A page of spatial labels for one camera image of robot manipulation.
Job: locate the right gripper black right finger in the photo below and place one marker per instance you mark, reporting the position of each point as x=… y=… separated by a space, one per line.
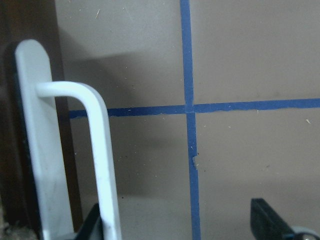
x=266 y=224

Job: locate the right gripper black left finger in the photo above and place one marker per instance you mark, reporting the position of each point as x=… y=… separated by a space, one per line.
x=91 y=228

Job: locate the white drawer handle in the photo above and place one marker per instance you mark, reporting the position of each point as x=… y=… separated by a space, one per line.
x=50 y=143

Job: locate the dark brown wooden drawer cabinet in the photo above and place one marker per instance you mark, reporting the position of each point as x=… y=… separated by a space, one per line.
x=22 y=20

